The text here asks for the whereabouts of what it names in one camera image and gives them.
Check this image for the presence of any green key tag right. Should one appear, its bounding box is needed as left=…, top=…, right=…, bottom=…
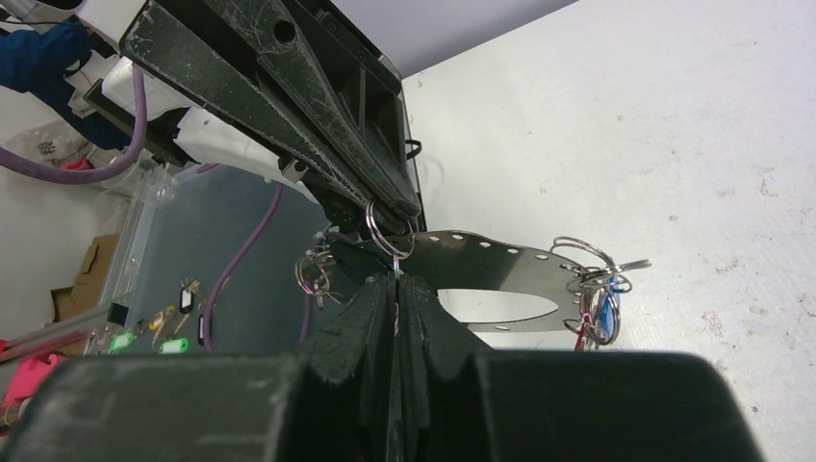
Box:
left=159, top=338, right=189, bottom=355

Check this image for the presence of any cardboard box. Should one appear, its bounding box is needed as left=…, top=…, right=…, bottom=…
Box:
left=50, top=234, right=119, bottom=323

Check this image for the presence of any blue-headed key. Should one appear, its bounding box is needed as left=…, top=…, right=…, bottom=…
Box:
left=598, top=276, right=621, bottom=346

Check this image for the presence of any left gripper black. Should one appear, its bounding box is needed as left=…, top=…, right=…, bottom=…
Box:
left=120, top=1, right=425, bottom=233

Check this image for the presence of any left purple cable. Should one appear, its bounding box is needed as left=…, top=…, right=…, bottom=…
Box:
left=0, top=64, right=339, bottom=355

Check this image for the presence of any black-headed key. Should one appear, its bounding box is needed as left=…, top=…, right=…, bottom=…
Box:
left=329, top=239, right=390, bottom=284

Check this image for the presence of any white-tagged key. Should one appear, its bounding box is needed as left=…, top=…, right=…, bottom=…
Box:
left=178, top=278, right=205, bottom=315

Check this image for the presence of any yellow-tagged key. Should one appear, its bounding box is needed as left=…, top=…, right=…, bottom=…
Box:
left=148, top=305, right=176, bottom=349

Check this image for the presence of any pink object floor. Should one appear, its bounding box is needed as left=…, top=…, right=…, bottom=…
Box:
left=1, top=353, right=68, bottom=425

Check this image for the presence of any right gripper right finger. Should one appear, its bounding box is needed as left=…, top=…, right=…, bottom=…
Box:
left=399, top=277, right=762, bottom=461

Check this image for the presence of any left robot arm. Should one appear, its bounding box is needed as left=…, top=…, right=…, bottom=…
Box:
left=1, top=1, right=423, bottom=234

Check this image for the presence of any green key tag left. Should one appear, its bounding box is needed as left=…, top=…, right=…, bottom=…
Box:
left=109, top=332, right=136, bottom=354

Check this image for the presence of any green key tag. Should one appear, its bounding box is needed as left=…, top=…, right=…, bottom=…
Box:
left=109, top=332, right=136, bottom=354
left=159, top=338, right=189, bottom=355

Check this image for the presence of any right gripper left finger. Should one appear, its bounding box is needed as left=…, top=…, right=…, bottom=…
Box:
left=1, top=275, right=395, bottom=461

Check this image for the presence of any red-headed key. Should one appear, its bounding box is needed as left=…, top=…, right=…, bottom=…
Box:
left=574, top=331, right=586, bottom=351

